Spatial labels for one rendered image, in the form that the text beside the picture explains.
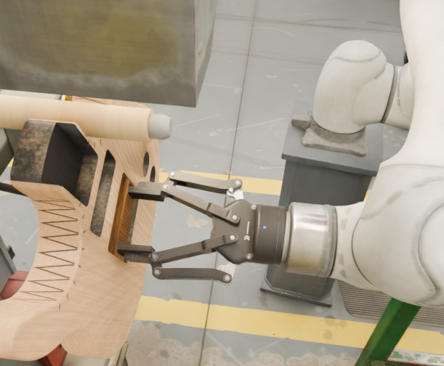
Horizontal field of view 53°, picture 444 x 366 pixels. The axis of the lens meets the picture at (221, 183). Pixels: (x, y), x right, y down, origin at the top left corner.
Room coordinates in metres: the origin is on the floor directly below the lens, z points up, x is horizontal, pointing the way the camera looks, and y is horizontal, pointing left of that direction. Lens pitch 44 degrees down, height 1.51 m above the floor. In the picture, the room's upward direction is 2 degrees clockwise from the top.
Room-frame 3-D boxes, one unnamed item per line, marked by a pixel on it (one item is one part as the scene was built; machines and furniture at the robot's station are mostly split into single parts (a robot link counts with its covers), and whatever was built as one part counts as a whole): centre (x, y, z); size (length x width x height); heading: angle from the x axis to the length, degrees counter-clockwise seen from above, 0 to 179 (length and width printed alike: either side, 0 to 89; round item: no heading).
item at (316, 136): (1.06, -0.31, 0.73); 0.22 x 0.18 x 0.06; 77
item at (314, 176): (1.06, -0.33, 0.35); 0.28 x 0.28 x 0.70; 77
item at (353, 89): (1.05, -0.34, 0.87); 0.18 x 0.16 x 0.22; 77
